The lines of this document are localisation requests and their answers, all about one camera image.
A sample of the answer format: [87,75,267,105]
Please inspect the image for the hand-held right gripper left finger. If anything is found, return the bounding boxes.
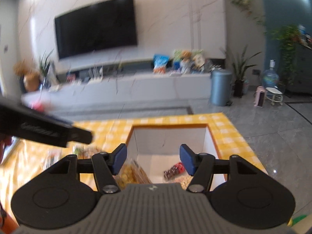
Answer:
[46,143,128,193]

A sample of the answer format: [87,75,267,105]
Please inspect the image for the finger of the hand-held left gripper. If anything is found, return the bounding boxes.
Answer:
[69,125,93,144]

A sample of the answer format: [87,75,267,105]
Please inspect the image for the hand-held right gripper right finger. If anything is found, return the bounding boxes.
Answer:
[180,144,267,192]

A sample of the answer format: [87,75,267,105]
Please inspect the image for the colourful candy packet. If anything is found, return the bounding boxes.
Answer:
[163,162,188,182]

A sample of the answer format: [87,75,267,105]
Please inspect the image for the green brown nut packet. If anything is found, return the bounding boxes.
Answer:
[73,145,103,159]

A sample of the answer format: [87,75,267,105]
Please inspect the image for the yellow noodle snack packet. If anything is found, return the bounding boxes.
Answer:
[116,161,153,191]

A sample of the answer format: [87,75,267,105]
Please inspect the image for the white puffs packet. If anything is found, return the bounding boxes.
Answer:
[179,174,193,191]

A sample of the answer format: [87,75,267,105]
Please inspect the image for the orange cardboard box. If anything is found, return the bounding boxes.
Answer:
[117,124,228,191]

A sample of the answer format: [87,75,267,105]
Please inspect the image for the brown round vase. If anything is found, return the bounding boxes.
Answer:
[24,74,41,92]

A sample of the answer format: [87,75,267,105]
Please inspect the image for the yellow checked tablecloth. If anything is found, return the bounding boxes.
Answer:
[0,113,266,225]

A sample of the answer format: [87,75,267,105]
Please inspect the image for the dried flowers in dark vase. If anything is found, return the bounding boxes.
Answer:
[13,61,28,92]

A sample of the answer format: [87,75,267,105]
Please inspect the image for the green plant in glass vase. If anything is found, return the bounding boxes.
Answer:
[38,50,55,88]

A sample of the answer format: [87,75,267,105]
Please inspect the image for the white router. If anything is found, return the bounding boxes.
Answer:
[88,66,103,81]

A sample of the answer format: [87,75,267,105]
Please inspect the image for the white marble television console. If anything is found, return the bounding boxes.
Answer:
[22,72,212,114]

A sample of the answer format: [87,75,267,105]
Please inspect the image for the grey pedal trash can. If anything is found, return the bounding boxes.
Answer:
[210,69,232,106]

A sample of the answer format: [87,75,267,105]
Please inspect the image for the tall-leaved potted plant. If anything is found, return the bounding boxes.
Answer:
[221,45,262,98]

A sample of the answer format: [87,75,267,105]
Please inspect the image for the pink space heater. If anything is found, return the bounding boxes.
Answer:
[253,86,267,108]

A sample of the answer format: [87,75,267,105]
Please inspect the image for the round white hand fan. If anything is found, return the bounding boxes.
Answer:
[192,54,205,69]

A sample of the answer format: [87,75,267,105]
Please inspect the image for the blue snack bag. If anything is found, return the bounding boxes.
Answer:
[153,54,170,74]

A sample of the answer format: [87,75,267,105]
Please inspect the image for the brown teddy bear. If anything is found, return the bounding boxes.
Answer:
[180,50,193,74]

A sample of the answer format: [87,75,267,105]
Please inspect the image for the bamboo print picture board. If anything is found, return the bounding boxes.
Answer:
[173,49,205,74]

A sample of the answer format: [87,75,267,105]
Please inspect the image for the white round stool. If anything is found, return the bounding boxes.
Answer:
[264,87,284,106]

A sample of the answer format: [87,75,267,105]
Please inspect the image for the blue water bottle with pump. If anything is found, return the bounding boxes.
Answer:
[262,59,279,89]

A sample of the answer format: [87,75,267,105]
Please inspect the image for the trailing ivy potted plant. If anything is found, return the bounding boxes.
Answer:
[270,26,301,86]

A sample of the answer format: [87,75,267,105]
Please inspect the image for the hanging vine plant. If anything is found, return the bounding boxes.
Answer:
[229,0,267,33]

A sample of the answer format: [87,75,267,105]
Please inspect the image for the black wall television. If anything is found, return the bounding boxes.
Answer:
[54,0,137,59]

